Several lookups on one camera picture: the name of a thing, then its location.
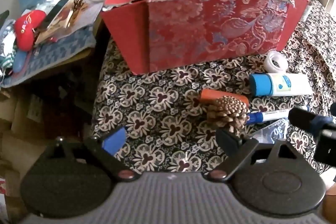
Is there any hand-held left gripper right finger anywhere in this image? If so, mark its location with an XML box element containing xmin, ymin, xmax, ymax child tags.
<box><xmin>209</xmin><ymin>129</ymin><xmax>300</xmax><ymax>182</ymax></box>

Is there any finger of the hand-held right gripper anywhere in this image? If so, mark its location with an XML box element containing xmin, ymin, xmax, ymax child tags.
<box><xmin>288</xmin><ymin>108</ymin><xmax>334</xmax><ymax>136</ymax></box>

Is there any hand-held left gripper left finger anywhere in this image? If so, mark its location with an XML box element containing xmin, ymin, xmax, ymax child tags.
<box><xmin>54</xmin><ymin>127</ymin><xmax>137</xmax><ymax>182</ymax></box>

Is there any brown pine cone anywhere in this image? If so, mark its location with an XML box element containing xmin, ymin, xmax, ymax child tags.
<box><xmin>206</xmin><ymin>95</ymin><xmax>250</xmax><ymax>136</ymax></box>

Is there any blue and white marker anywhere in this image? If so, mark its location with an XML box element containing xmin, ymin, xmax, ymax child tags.
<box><xmin>245</xmin><ymin>106</ymin><xmax>310</xmax><ymax>125</ymax></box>

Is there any orange tube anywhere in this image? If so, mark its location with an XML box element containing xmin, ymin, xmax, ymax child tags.
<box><xmin>199</xmin><ymin>89</ymin><xmax>250</xmax><ymax>108</ymax></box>

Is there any clear tape roll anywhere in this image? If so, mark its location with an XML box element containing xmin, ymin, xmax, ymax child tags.
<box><xmin>264</xmin><ymin>51</ymin><xmax>289</xmax><ymax>73</ymax></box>

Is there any red cardboard box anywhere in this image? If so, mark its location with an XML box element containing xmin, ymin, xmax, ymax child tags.
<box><xmin>100</xmin><ymin>0</ymin><xmax>310</xmax><ymax>75</ymax></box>

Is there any clear printed plastic bag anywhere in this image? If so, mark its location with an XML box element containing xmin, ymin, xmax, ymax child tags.
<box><xmin>255</xmin><ymin>119</ymin><xmax>292</xmax><ymax>142</ymax></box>

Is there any white bottle with blue cap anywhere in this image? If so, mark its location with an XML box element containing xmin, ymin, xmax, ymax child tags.
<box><xmin>249</xmin><ymin>73</ymin><xmax>314</xmax><ymax>97</ymax></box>

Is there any floral patterned blanket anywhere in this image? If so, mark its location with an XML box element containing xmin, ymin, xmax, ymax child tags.
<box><xmin>91</xmin><ymin>1</ymin><xmax>336</xmax><ymax>180</ymax></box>

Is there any blue plastic object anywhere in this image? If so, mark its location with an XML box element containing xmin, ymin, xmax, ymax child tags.
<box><xmin>13</xmin><ymin>51</ymin><xmax>28</xmax><ymax>73</ymax></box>

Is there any green striped cloth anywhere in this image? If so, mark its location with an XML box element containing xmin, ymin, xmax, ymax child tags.
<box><xmin>0</xmin><ymin>40</ymin><xmax>16</xmax><ymax>69</ymax></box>

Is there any card with pine cone picture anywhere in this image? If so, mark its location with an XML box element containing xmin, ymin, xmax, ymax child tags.
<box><xmin>34</xmin><ymin>0</ymin><xmax>90</xmax><ymax>43</ymax></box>

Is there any red plush toy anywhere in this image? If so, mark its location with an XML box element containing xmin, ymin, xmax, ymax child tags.
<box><xmin>14</xmin><ymin>10</ymin><xmax>46</xmax><ymax>51</ymax></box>

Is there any dark green object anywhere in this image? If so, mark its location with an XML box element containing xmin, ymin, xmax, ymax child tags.
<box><xmin>0</xmin><ymin>10</ymin><xmax>9</xmax><ymax>28</ymax></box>

